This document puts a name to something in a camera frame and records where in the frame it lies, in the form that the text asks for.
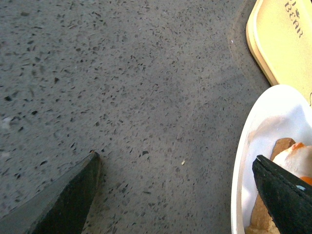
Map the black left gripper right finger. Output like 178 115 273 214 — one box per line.
252 155 312 234

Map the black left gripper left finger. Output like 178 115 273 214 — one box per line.
0 151 101 234

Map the white round plate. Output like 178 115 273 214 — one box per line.
231 84 312 234

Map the bottom bread slice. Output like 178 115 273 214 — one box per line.
245 137 295 234

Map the fake fried egg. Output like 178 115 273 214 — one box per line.
273 142 312 185

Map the yellow bear tray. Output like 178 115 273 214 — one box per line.
246 0 312 104

